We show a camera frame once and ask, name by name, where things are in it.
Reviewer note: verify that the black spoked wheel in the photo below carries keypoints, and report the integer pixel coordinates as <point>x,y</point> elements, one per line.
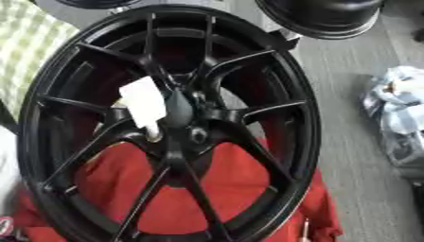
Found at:
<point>251,151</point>

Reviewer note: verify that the black round wheel rim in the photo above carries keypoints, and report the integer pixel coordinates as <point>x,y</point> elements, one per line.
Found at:
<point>325,14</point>

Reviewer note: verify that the clear plastic bag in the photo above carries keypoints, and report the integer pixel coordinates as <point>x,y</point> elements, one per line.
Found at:
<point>400,116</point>

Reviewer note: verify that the green white checked cloth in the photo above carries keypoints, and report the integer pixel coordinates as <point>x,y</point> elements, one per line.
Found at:
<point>27,47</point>

